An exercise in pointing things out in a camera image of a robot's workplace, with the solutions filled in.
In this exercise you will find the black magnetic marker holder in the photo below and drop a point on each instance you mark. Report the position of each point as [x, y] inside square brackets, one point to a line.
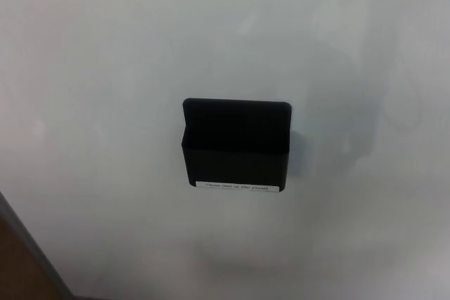
[235, 159]

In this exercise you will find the brown wooden panel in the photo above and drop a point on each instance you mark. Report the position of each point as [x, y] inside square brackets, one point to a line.
[14, 268]

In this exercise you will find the grey whiteboard frame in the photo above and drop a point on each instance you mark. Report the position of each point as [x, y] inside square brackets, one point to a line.
[31, 244]

